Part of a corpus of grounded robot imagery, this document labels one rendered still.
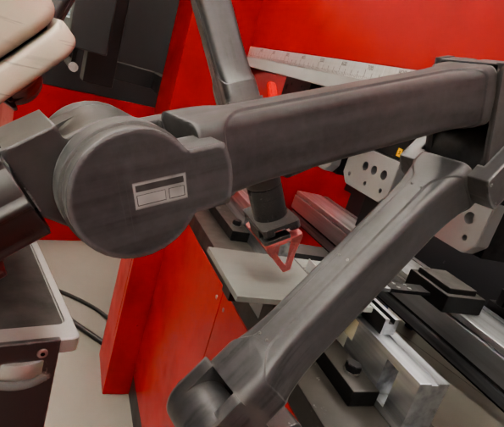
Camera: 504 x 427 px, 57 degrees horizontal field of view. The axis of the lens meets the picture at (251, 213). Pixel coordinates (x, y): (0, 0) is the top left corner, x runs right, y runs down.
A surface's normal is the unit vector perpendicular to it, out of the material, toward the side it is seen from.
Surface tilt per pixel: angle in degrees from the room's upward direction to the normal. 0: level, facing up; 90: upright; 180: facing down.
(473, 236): 90
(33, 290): 0
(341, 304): 85
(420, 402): 90
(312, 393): 0
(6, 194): 79
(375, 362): 90
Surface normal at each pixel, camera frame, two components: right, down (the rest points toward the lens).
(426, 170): -0.46, -0.66
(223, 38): 0.31, 0.00
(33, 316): 0.28, -0.92
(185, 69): 0.33, 0.36
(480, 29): -0.90, -0.15
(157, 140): 0.52, 0.33
